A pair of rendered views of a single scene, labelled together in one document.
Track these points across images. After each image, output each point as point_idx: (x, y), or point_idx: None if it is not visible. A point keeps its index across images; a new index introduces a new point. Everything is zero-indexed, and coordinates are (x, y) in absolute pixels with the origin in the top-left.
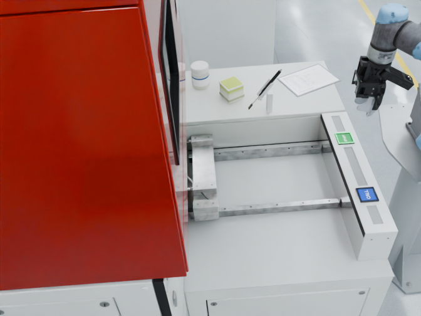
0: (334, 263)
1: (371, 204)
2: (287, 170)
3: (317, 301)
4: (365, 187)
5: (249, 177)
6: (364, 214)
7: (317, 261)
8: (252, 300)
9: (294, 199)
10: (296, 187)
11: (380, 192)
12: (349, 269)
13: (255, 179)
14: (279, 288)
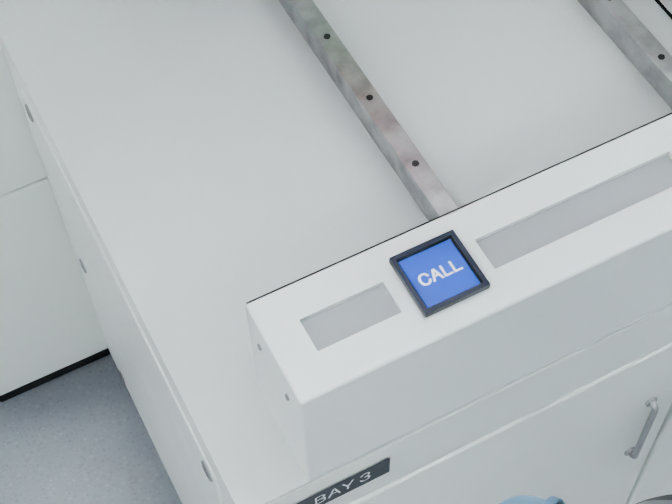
0: (220, 325)
1: (399, 296)
2: (572, 97)
3: (154, 370)
4: (480, 263)
5: (474, 9)
6: (337, 283)
7: (208, 277)
8: (69, 191)
9: (443, 152)
10: (504, 142)
11: (478, 315)
12: (212, 374)
13: (475, 27)
14: (90, 219)
